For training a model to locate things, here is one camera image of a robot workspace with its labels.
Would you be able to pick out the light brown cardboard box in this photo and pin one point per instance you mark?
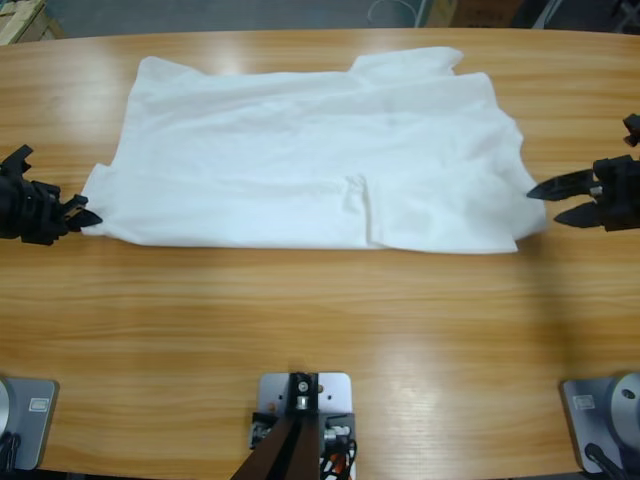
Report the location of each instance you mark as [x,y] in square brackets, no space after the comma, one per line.
[440,12]

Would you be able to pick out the white mount block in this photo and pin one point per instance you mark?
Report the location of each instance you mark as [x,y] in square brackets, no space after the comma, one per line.
[335,395]

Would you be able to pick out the grey metal stand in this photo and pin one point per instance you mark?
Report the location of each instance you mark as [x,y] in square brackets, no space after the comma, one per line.
[545,12]

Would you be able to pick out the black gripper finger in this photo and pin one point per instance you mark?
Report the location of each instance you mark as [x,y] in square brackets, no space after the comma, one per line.
[85,220]
[582,216]
[76,204]
[560,187]

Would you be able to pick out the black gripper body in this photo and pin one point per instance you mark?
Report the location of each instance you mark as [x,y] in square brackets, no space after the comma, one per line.
[30,210]
[620,192]

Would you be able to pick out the dark grey chair base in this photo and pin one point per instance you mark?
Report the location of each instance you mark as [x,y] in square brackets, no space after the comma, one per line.
[622,17]

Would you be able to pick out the white T-shirt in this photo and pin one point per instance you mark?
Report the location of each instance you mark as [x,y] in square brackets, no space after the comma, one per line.
[300,165]

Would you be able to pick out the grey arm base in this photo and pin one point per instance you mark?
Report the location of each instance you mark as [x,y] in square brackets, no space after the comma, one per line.
[30,425]
[585,415]

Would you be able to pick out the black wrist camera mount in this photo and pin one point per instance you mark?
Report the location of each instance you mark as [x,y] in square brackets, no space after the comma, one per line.
[17,159]
[632,127]

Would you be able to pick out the dark brown cardboard box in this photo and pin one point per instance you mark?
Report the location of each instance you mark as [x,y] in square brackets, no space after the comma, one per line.
[482,10]

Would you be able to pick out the light wooden pallet stack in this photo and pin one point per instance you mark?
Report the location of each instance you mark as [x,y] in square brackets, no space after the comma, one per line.
[25,20]

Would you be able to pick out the dark post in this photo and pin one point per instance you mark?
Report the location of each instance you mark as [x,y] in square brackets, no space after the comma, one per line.
[292,450]

